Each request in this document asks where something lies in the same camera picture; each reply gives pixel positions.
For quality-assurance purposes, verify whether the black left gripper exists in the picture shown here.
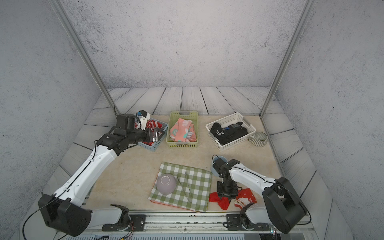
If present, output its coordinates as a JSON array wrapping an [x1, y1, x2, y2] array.
[[126, 126, 166, 146]]

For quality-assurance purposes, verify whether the red white striped Santa sock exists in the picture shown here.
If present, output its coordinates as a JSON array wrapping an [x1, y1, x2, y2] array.
[[135, 119, 163, 130]]

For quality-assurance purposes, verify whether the plain red sock front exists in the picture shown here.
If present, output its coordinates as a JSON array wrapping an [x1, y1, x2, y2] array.
[[209, 192, 230, 211]]

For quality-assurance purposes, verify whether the red Santa sock front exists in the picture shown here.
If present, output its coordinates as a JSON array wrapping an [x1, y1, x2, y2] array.
[[234, 189, 257, 210]]

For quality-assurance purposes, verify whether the pink sock with blue text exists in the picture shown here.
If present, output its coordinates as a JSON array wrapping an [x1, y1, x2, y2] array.
[[170, 118, 197, 143]]

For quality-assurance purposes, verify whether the black sock with white label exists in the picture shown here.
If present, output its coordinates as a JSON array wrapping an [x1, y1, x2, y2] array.
[[210, 122, 248, 145]]

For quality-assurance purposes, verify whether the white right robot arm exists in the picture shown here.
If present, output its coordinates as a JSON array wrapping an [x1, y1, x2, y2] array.
[[213, 159, 309, 234]]

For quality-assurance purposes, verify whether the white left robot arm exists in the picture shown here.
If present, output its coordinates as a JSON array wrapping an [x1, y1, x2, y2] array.
[[38, 111, 164, 237]]

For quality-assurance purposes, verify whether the light blue plastic basket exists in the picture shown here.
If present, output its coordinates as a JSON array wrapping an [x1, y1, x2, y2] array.
[[138, 118, 169, 152]]

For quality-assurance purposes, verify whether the light green plastic basket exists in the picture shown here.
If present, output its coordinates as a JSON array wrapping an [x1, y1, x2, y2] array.
[[166, 111, 199, 148]]

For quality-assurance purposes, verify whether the white plastic basket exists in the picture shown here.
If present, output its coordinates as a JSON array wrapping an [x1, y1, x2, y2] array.
[[206, 113, 257, 152]]

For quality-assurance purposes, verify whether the light blue ceramic mug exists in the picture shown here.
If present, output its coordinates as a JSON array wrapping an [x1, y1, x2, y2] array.
[[211, 155, 228, 177]]

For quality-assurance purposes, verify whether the green white checkered cloth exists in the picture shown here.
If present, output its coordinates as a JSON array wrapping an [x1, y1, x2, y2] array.
[[148, 162, 213, 212]]

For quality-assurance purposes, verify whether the lilac ceramic bowl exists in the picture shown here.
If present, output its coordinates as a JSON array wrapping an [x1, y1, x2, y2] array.
[[156, 174, 177, 195]]

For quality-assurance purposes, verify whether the grey striped ceramic mug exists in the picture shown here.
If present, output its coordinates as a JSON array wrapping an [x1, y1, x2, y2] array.
[[248, 131, 269, 148]]

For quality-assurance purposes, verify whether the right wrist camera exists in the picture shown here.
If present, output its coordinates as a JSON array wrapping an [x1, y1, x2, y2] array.
[[213, 159, 240, 178]]

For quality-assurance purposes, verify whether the metal base rail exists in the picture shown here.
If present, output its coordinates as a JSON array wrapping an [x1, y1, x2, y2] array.
[[53, 209, 319, 240]]

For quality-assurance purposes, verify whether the right aluminium frame post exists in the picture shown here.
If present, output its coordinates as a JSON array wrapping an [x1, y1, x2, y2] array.
[[259, 0, 316, 119]]

